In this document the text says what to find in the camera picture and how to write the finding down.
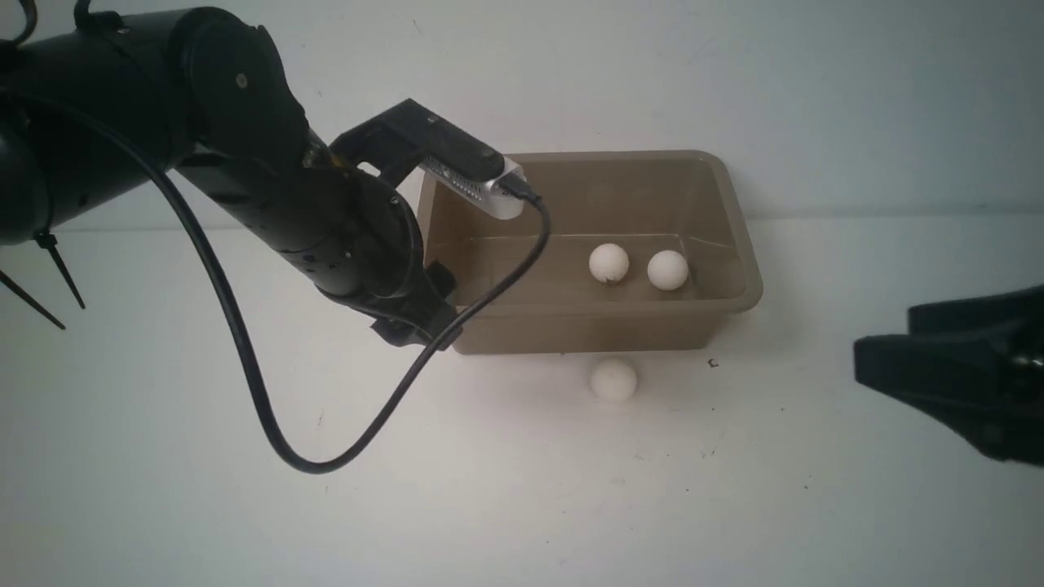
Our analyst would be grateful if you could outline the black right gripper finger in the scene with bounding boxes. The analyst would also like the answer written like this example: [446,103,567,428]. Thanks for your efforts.
[907,285,1043,335]
[853,327,1043,467]

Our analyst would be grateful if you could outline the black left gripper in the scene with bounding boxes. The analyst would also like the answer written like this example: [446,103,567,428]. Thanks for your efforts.
[325,261,458,348]

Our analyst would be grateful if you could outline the white ping-pong ball with logo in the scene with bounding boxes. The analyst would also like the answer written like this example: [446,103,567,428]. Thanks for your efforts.
[588,244,630,285]

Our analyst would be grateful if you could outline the plain white ping-pong ball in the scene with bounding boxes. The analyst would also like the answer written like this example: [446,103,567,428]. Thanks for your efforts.
[589,357,639,404]

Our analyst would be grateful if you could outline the tan plastic bin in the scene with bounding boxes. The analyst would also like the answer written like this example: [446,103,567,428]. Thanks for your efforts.
[452,150,763,355]

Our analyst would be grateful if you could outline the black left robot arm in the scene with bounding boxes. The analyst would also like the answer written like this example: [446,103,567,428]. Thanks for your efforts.
[2,5,458,346]

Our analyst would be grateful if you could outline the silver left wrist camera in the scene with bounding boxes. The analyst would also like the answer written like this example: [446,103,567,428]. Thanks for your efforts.
[420,157,525,221]

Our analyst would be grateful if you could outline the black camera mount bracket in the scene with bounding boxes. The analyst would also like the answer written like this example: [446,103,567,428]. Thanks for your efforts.
[330,99,507,186]

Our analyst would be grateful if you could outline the black cable ties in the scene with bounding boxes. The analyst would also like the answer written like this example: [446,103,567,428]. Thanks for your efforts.
[2,230,88,332]

